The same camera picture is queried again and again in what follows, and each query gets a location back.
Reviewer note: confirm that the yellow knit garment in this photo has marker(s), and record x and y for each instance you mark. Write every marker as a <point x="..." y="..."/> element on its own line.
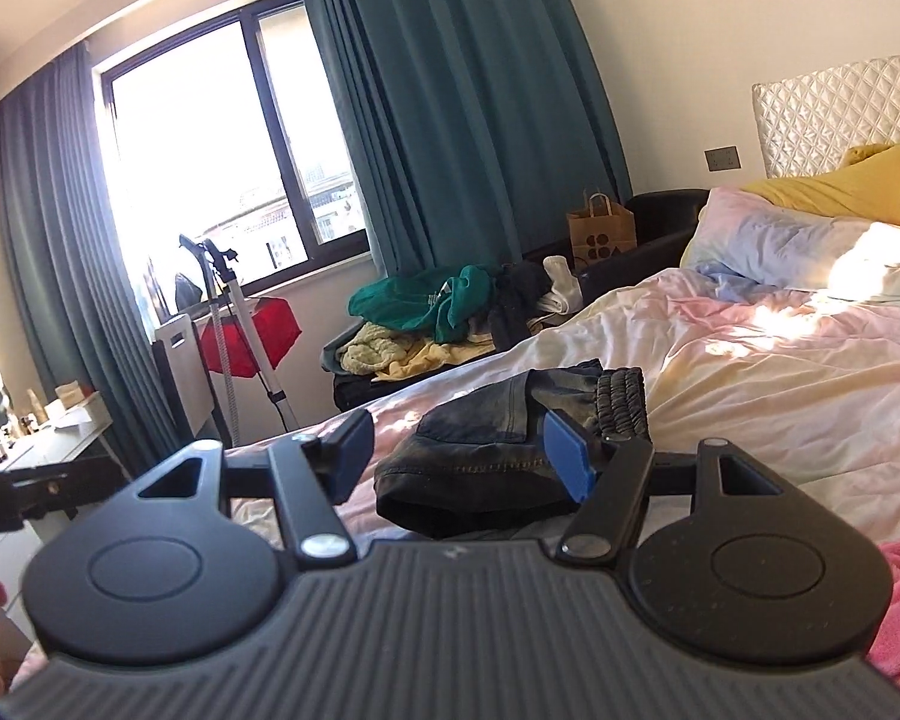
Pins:
<point x="367" y="349"/>

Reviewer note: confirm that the bed with pastel duvet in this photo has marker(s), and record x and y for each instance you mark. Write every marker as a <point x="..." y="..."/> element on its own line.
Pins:
<point x="757" y="405"/>

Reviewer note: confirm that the white dressing table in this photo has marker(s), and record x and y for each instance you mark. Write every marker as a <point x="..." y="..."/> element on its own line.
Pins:
<point x="45" y="439"/>

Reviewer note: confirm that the teal curtain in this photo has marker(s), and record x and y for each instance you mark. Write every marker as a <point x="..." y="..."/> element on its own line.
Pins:
<point x="457" y="90"/>
<point x="60" y="240"/>

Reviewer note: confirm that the pastel tie-dye pillow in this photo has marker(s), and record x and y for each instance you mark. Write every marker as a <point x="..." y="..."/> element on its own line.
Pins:
<point x="877" y="262"/>
<point x="765" y="240"/>

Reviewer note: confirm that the black hanging cloth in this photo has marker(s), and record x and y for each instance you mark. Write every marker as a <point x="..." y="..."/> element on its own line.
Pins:
<point x="187" y="292"/>

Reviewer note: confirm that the white quilted headboard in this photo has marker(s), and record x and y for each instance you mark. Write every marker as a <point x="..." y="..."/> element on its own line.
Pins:
<point x="832" y="112"/>

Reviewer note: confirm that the grey wall outlet plate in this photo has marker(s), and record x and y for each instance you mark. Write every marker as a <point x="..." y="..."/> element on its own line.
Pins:
<point x="724" y="158"/>

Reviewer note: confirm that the dark clothes pile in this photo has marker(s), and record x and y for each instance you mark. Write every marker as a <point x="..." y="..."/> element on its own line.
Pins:
<point x="517" y="300"/>

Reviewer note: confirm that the black leather sofa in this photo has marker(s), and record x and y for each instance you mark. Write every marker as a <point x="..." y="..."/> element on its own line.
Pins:
<point x="667" y="217"/>

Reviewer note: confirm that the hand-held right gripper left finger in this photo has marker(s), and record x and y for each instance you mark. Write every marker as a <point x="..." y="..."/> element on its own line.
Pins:
<point x="352" y="457"/>

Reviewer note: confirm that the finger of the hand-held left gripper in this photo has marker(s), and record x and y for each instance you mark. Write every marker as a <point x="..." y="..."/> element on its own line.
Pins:
<point x="45" y="487"/>

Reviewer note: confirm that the white folded panel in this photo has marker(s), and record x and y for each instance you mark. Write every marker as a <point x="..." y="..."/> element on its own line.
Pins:
<point x="187" y="375"/>

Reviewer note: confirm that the white cloth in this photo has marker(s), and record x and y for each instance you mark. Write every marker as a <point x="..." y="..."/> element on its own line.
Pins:
<point x="559" y="277"/>

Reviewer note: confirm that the yellow pillow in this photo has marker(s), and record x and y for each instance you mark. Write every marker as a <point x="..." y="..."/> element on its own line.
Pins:
<point x="855" y="184"/>

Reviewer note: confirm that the garment steamer stand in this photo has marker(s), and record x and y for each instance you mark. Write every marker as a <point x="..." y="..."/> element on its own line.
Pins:
<point x="261" y="349"/>

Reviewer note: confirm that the brown paper bag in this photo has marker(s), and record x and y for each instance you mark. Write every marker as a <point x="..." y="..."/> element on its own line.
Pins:
<point x="600" y="236"/>

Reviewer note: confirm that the green garment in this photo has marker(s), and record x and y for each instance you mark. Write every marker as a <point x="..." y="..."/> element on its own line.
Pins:
<point x="397" y="292"/>

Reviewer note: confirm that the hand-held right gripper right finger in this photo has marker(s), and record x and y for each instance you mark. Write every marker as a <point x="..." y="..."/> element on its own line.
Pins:
<point x="570" y="457"/>

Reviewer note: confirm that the white paper sheet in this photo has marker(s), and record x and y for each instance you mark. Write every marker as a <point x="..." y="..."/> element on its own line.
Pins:
<point x="71" y="418"/>

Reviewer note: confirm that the red cloth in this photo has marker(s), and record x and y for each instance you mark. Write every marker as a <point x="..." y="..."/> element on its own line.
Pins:
<point x="281" y="330"/>

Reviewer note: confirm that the black pants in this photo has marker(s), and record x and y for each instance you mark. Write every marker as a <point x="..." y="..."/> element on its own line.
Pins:
<point x="465" y="450"/>

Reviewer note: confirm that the black framed window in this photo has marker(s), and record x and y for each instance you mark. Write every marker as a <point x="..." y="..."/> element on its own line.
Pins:
<point x="195" y="150"/>

